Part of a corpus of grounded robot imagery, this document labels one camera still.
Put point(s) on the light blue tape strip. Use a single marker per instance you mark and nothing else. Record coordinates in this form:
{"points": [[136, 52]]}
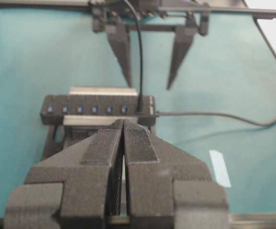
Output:
{"points": [[220, 169]]}

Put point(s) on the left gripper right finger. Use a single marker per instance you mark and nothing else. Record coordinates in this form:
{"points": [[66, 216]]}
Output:
{"points": [[167, 188]]}

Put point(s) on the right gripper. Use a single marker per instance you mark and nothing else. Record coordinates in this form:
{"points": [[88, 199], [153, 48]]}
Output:
{"points": [[112, 12]]}

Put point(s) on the dark grey bench vise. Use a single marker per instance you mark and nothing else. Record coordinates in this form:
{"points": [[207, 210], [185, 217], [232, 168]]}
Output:
{"points": [[76, 128]]}

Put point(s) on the black multi-port USB hub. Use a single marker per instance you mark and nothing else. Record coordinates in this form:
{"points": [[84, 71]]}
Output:
{"points": [[56, 107]]}

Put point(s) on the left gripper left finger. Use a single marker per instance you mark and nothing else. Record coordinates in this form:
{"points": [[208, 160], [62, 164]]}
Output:
{"points": [[77, 188]]}

